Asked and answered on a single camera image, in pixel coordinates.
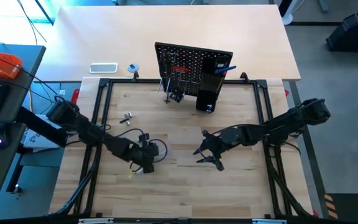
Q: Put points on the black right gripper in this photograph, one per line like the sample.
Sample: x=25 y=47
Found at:
x=222 y=141

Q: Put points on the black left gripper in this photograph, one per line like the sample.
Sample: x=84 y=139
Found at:
x=146 y=155

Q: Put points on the large chrome socket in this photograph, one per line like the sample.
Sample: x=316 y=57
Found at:
x=210 y=108

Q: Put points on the black C-clamp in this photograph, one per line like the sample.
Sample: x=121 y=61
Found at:
x=176 y=96

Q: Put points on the black pliers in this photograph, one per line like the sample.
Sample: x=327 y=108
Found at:
x=165 y=62

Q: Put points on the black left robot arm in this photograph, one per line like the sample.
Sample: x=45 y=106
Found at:
x=85 y=127

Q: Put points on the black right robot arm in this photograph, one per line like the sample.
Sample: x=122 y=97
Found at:
x=278 y=124

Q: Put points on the small chrome socket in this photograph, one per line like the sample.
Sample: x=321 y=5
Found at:
x=130 y=115
x=128 y=123

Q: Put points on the small metal bolt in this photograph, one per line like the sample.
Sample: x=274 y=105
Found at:
x=124 y=120

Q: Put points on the metal loop pegboard holder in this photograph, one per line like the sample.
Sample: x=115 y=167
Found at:
x=164 y=85

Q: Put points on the tall black pegboard bin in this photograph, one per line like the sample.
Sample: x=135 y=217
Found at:
x=214 y=81

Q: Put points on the metal pegboard hook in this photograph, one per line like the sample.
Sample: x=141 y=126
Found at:
x=196 y=79

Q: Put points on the black table clamp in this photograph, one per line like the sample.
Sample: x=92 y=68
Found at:
x=244 y=76
x=135 y=75

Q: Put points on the grey tape roll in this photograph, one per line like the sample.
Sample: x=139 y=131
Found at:
x=132 y=67

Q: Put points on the red clamp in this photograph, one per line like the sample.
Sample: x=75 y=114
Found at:
x=287 y=93
x=75 y=96

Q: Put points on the white rectangular tray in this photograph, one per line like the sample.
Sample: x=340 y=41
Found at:
x=103 y=68

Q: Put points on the black perforated pegboard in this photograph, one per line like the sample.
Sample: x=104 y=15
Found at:
x=194 y=57

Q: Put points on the white printed box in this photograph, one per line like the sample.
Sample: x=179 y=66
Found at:
x=34 y=140

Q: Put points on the beige table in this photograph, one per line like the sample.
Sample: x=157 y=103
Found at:
x=166 y=25

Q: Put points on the black mat hazard stripes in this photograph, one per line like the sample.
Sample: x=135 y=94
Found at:
x=353 y=208

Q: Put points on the black tool case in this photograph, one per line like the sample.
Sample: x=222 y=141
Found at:
x=353 y=34

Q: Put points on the black aluminium table frame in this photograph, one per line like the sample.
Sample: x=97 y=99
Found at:
x=120 y=81

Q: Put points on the silver metal bracket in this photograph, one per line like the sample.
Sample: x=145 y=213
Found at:
x=96 y=221
x=269 y=221

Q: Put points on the white pedestal base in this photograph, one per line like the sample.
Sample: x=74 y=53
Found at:
x=288 y=17

